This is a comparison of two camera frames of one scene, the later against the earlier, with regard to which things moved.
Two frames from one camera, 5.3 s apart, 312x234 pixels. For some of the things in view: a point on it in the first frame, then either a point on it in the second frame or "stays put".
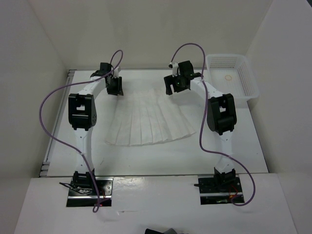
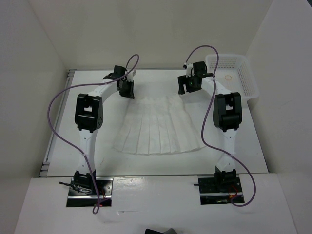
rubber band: (228, 75) stays put
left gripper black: (118, 89) to (130, 93)
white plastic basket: (230, 73) stays put
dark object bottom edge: (170, 231) stays put
